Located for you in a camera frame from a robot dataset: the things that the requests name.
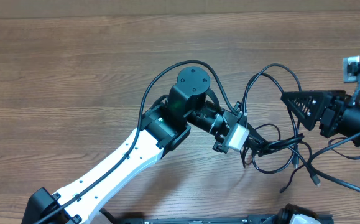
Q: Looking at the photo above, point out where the black usb cable blue plug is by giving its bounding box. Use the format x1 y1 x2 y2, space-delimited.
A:
240 63 321 187

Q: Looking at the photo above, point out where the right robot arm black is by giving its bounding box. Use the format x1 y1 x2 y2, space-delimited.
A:
281 90 360 147

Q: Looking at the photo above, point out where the black usb cable silver plug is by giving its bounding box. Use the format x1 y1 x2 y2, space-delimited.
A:
240 123 320 193

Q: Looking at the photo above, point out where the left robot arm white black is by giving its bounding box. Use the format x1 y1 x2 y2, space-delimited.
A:
22 67 265 223

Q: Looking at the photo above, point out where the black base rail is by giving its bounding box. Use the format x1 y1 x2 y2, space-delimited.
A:
99 203 335 224

